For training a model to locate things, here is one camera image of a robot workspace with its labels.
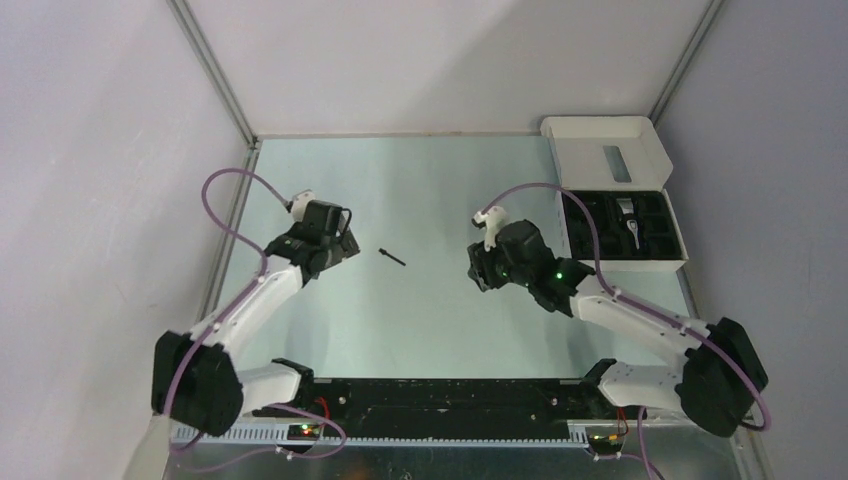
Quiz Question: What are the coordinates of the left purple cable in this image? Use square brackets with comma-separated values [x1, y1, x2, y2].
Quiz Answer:
[168, 168, 293, 458]

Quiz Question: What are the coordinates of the small black cleaning brush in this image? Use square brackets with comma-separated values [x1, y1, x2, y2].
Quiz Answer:
[378, 248, 407, 266]

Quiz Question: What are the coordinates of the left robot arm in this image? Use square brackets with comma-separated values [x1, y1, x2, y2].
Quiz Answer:
[151, 222, 360, 436]

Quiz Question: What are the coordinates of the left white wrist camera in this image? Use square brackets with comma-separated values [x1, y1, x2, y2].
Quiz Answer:
[286, 189, 352, 234]

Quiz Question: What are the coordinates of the black hair trimmer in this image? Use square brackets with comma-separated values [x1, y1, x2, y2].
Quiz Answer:
[616, 197, 642, 252]

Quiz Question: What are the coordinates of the white box with black tray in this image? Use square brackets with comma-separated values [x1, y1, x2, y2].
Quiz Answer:
[541, 116, 689, 272]

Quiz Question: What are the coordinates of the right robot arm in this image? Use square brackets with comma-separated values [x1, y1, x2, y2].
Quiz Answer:
[467, 220, 768, 438]

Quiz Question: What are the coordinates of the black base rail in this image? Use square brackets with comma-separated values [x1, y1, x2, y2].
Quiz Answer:
[290, 378, 617, 441]

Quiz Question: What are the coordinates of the aluminium frame front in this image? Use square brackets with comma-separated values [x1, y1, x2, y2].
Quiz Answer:
[165, 378, 764, 479]

